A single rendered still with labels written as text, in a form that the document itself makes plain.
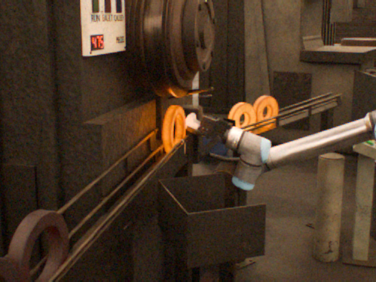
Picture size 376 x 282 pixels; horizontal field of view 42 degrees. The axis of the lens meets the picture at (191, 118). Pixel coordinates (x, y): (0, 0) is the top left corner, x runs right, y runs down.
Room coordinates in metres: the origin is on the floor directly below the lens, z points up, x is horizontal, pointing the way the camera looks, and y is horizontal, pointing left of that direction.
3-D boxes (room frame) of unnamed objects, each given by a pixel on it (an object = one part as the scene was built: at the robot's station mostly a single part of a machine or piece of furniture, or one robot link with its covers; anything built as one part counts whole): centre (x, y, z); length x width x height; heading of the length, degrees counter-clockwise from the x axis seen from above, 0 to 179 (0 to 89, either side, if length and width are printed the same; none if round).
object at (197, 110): (2.04, 0.01, 0.68); 0.11 x 0.08 x 0.24; 74
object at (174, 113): (1.81, 0.06, 0.75); 0.18 x 0.03 x 0.18; 163
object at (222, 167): (2.10, -0.16, 0.27); 0.22 x 0.13 x 0.53; 164
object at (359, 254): (2.27, -0.83, 0.31); 0.24 x 0.16 x 0.62; 164
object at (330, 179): (2.27, -0.66, 0.26); 0.12 x 0.12 x 0.52
